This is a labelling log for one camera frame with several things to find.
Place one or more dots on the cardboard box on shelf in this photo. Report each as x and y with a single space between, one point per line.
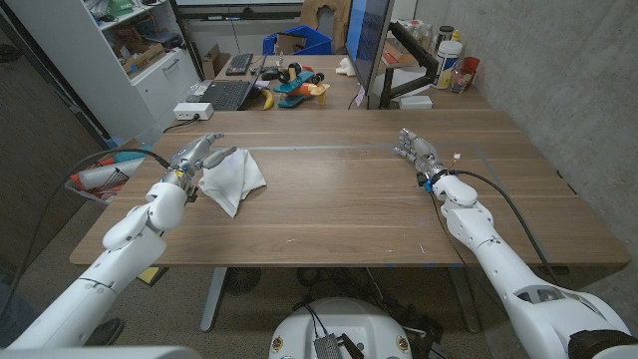
144 57

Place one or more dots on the small open cardboard box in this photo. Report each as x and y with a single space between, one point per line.
214 62

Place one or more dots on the blue plastic bin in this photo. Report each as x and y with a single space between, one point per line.
316 42

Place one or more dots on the cardboard cutout panel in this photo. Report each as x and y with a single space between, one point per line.
311 12

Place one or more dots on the white power strip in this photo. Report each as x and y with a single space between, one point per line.
193 110

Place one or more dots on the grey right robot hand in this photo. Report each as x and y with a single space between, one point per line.
422 153

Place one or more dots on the small white figure toy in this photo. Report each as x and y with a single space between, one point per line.
345 67

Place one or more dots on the black round fan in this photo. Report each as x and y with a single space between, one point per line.
241 280

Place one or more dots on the red cup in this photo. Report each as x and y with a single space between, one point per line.
471 65

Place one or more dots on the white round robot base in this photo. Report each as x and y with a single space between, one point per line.
344 324

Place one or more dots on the yellow bottle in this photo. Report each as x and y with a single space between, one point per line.
456 36

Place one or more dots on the black headset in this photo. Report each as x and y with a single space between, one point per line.
273 75

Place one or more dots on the large black monitor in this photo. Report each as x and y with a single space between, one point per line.
366 35

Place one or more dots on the yellow paper note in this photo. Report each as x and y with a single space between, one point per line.
149 275

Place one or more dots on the teal orange toy plane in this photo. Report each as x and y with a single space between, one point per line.
299 87

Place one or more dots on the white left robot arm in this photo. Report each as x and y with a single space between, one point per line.
90 294

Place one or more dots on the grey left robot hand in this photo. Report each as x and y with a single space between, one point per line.
189 157

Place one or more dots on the white shelf cabinet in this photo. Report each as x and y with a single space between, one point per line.
149 95

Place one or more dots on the black laptop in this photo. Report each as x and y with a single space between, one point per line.
226 95

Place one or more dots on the grey table leg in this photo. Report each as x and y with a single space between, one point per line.
213 299
463 299

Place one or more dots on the yellow banana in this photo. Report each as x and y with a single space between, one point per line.
269 100

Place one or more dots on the person leg in jeans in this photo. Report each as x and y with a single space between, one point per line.
104 331

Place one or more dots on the flat white box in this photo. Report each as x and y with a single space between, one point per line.
415 102

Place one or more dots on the white wipes canister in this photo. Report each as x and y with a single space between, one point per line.
446 65

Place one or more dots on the black-lid jar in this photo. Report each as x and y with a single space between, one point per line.
443 34

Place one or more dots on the teal foam roll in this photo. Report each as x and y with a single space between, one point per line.
130 156

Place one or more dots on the black keyboard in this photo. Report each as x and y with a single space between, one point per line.
239 64

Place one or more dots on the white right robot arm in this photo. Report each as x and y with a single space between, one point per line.
503 259

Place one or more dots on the white cloth napkin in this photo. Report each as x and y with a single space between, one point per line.
234 179

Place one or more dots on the floor bin with clutter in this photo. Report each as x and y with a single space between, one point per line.
107 179

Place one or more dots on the white robot torso edge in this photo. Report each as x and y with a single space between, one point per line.
99 353

